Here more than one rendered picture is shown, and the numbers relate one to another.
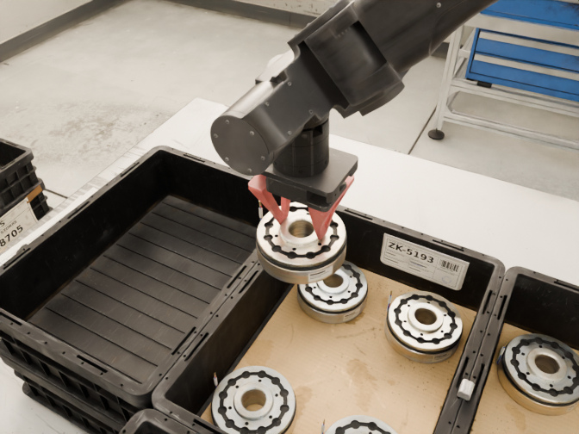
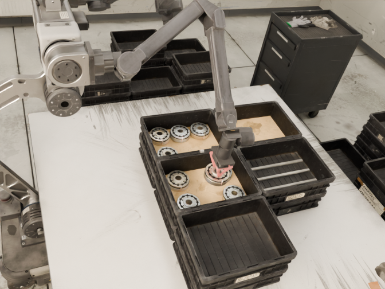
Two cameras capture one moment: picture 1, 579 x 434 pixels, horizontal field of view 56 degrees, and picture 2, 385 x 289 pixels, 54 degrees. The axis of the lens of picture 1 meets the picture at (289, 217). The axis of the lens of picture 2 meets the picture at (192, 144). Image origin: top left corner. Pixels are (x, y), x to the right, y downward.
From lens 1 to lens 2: 1.64 m
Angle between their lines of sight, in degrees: 90
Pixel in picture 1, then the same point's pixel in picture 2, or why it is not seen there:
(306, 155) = not seen: hidden behind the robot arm
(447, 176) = (56, 243)
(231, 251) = (200, 244)
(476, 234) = (92, 215)
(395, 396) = (199, 178)
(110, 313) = (251, 250)
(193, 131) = not seen: outside the picture
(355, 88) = not seen: hidden behind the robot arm
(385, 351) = (191, 186)
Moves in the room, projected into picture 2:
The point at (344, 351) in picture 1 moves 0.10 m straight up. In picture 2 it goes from (200, 193) to (203, 179)
